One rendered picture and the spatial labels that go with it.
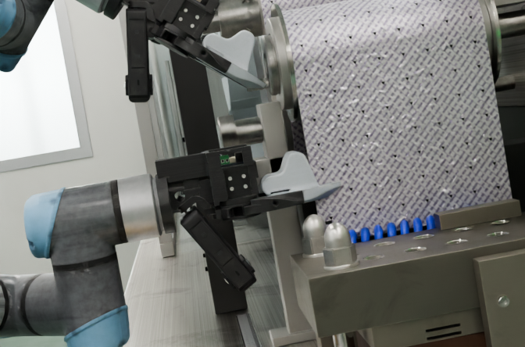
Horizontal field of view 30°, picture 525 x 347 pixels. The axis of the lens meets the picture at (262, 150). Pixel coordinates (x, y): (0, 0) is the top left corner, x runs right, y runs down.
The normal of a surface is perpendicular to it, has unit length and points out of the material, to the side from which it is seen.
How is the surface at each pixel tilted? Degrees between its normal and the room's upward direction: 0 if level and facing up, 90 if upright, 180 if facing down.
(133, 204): 79
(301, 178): 90
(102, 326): 92
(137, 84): 93
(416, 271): 90
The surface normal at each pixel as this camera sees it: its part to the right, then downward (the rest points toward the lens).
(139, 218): 0.12, 0.22
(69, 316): -0.53, 0.14
